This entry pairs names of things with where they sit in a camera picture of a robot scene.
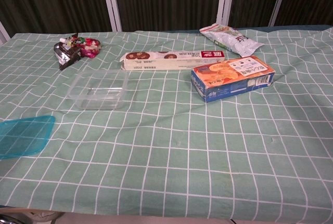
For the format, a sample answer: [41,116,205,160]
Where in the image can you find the green white checkered tablecloth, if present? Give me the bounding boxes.
[0,26,333,221]

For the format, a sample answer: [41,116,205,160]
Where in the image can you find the long cookie box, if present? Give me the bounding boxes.
[119,50,226,71]

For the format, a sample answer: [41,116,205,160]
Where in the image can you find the white partition frame post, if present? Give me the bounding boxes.
[268,0,291,27]
[0,21,11,45]
[216,0,236,29]
[100,0,123,32]

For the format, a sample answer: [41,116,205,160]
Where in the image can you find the teal plastic box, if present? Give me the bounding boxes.
[0,115,57,160]

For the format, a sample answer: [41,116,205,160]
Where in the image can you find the red snack packet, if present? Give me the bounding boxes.
[78,37,103,59]

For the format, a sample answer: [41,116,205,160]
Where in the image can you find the clear plastic food container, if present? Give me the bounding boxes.
[66,69,130,110]

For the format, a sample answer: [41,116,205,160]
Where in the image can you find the dark silver snack packet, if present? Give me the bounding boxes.
[53,33,82,71]

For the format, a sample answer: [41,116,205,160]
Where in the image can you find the white green snack bag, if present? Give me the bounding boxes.
[199,23,265,58]

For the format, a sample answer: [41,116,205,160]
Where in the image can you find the orange blue biscuit box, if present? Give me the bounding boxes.
[190,55,276,103]

